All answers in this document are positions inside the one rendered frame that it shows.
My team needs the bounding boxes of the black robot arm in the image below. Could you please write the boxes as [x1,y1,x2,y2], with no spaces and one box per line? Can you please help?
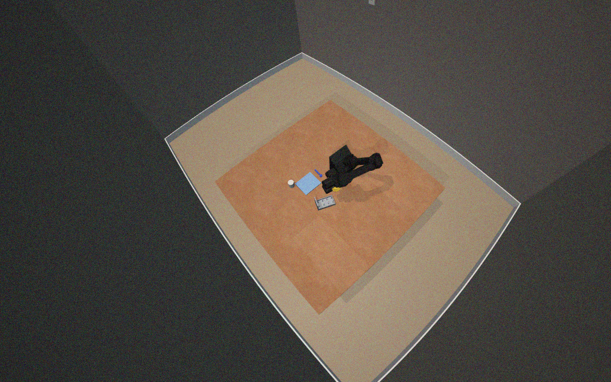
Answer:
[322,153,383,190]

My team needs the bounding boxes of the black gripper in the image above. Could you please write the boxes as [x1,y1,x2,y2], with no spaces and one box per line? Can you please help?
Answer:
[322,185,336,194]

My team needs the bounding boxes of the light blue mat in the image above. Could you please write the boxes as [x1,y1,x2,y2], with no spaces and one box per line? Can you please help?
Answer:
[295,172,321,195]

